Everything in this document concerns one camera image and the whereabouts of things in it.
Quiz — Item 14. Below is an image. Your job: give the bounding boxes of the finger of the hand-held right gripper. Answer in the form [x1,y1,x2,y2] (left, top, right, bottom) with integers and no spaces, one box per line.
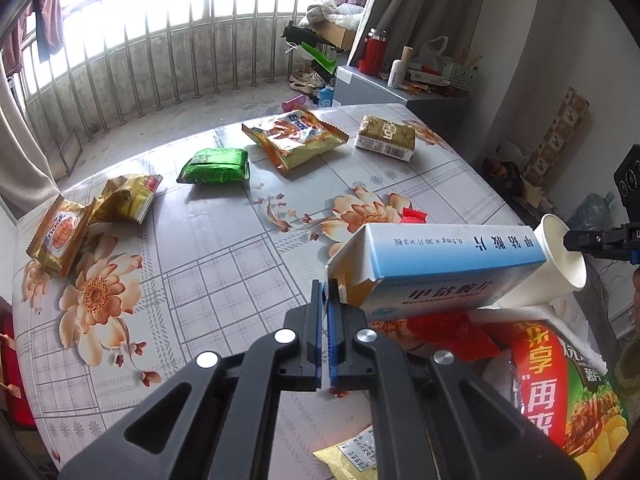
[563,225,640,265]

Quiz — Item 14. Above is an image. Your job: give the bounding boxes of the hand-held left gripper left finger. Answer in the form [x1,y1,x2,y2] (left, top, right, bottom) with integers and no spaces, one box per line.
[59,280,324,480]

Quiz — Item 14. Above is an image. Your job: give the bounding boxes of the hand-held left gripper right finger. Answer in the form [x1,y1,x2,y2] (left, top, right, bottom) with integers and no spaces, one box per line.
[327,285,586,480]

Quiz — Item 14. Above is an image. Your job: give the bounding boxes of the white paper cup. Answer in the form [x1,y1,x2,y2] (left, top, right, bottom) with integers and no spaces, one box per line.
[492,214,587,311]

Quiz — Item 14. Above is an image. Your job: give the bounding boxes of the blue white medicine box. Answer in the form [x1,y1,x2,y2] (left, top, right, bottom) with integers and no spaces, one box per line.
[325,222,548,321]

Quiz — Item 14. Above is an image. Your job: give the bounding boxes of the blue water jug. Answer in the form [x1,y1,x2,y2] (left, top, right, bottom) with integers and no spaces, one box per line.
[574,192,624,235]

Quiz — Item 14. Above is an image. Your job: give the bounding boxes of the floral patterned board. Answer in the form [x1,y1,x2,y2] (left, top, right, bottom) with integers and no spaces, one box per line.
[521,86,591,197]

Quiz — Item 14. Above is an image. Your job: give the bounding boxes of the pale yellow labelled packet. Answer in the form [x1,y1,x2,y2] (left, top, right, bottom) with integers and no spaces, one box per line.
[312,425,377,480]

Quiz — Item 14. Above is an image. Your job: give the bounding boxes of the dark printed box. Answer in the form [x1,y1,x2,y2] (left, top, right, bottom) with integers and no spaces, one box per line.
[481,158,524,196]

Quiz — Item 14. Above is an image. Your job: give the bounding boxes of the crumpled red wrapper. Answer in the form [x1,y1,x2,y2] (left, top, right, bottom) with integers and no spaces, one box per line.
[407,310,501,362]

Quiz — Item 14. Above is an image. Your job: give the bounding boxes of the red green chips bag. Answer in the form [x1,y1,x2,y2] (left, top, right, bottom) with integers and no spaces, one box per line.
[507,320,632,480]

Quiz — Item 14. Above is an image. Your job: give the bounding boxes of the white plastic basket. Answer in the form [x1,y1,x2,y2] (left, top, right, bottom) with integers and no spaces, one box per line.
[442,59,477,92]

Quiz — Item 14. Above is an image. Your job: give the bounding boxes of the yellow snack bag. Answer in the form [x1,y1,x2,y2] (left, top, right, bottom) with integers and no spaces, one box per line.
[241,108,349,171]

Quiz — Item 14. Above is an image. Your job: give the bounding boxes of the green foil packet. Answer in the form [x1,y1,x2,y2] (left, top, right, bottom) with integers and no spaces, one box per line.
[176,147,251,185]

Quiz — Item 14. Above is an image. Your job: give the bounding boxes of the gold tea box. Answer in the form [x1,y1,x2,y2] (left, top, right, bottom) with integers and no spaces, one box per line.
[354,115,417,162]

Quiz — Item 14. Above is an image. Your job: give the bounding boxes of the white plastic bag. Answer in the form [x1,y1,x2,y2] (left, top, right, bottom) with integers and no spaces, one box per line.
[416,35,449,69]

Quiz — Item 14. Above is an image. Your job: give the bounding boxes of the gold snack packet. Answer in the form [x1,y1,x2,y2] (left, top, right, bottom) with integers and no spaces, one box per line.
[26,196,97,278]
[94,173,164,224]

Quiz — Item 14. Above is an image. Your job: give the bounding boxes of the grey cabinet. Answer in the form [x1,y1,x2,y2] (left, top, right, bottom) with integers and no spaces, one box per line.
[332,64,471,142]

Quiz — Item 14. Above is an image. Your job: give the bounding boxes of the pair of beige shoes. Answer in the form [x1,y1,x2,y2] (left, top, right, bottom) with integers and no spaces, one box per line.
[287,72,323,97]

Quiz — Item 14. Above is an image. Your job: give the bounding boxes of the red thermos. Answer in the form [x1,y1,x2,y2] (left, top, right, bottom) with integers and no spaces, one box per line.
[357,29,389,75]

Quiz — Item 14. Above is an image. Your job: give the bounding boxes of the green plastic dustpan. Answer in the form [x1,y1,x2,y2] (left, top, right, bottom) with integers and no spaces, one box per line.
[299,41,339,73]

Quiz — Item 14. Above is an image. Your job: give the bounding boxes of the red paper bag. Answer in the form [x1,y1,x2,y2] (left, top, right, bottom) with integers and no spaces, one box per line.
[0,297,37,431]

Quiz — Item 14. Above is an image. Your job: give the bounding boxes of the cardboard box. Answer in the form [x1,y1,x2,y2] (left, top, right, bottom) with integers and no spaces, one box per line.
[314,19,362,52]

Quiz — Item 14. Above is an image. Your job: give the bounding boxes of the metal balcony railing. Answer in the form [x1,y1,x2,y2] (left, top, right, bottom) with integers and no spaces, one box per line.
[0,0,351,153]

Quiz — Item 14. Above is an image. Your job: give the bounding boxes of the beige curtain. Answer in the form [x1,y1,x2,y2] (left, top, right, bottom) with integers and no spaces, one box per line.
[0,72,63,218]

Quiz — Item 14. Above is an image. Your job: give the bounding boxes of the hanging dark red clothes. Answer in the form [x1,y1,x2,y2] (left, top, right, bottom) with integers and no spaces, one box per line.
[31,0,65,64]

